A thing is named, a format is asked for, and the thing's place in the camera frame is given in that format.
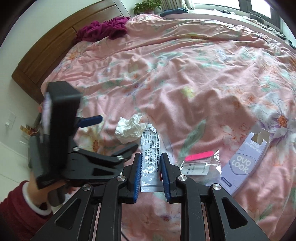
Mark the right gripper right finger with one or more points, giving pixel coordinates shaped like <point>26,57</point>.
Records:
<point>165,172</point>

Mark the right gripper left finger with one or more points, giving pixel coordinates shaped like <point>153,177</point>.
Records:
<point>135,176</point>

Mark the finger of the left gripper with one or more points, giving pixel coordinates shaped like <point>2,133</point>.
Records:
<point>90,121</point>
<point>127,151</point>

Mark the silver printed foil packet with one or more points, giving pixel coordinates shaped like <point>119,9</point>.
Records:
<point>151,150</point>

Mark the left hand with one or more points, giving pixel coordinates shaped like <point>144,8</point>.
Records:
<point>37,197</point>

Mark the crumpled white tissue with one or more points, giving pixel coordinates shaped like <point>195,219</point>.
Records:
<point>129,130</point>

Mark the clear bag pink nail file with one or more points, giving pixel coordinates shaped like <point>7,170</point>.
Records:
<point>204,168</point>

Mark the purple ovo look box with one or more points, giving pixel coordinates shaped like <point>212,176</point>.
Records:
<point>244,162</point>

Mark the wooden headboard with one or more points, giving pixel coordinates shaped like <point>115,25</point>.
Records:
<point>48,51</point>

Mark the pink floral duvet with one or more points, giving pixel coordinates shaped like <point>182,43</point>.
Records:
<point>204,85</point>

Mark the maroon cloth on bed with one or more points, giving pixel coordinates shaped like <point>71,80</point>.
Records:
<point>96,31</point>

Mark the potted green plant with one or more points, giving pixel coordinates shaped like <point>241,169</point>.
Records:
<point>146,6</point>

